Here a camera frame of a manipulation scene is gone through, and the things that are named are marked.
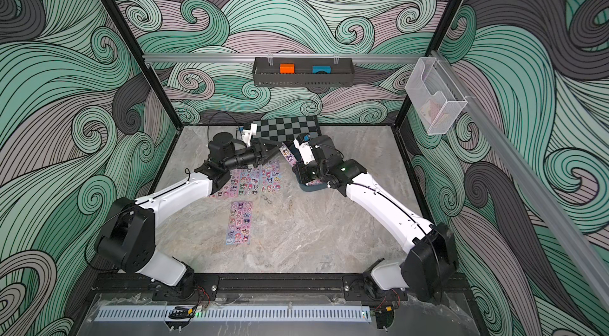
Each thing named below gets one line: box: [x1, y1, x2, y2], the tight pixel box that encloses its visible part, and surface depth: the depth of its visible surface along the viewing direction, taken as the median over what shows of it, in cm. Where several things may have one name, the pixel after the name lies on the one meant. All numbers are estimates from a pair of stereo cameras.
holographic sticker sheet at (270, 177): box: [260, 160, 283, 194], surface depth 102 cm
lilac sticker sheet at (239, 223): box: [225, 201, 253, 245], surface depth 89 cm
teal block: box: [311, 65, 332, 74], surface depth 97 cm
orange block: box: [279, 63, 296, 75], surface depth 96 cm
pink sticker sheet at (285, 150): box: [278, 141, 298, 167], surface depth 79 cm
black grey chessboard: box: [252, 114, 322, 143], surface depth 117 cm
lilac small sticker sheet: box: [242, 164, 261, 196], surface depth 100 cm
